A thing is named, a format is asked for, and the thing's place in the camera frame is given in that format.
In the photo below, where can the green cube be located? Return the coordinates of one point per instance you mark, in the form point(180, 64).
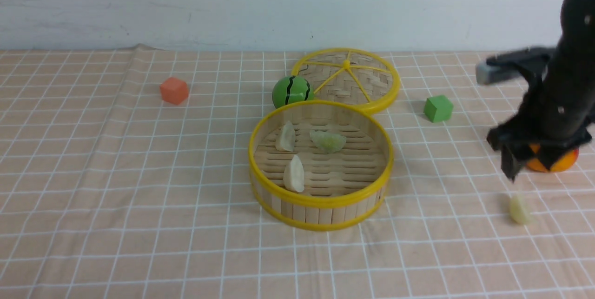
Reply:
point(438, 108)

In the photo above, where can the bamboo steamer lid yellow rim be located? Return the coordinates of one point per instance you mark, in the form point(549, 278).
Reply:
point(350, 76)

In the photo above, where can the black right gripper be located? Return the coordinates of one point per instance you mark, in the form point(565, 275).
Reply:
point(512, 140)

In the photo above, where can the pale green dumpling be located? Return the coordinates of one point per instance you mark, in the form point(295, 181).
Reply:
point(519, 210)

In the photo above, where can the beige grid tablecloth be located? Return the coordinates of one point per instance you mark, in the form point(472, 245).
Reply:
point(108, 192)

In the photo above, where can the bamboo steamer tray yellow rim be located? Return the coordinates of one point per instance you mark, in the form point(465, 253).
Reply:
point(340, 189)

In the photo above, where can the green watermelon ball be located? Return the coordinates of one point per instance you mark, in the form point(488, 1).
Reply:
point(291, 89)

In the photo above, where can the orange cube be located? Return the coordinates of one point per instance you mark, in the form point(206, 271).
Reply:
point(174, 91)

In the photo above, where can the white dumpling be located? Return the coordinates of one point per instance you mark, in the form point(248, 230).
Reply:
point(294, 175)
point(286, 138)

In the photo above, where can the green translucent dumpling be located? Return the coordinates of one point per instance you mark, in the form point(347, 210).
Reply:
point(327, 142)

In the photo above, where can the orange yellow pear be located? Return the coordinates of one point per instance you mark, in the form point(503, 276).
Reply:
point(543, 163)

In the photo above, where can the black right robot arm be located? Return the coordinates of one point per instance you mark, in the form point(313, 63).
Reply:
point(557, 108)

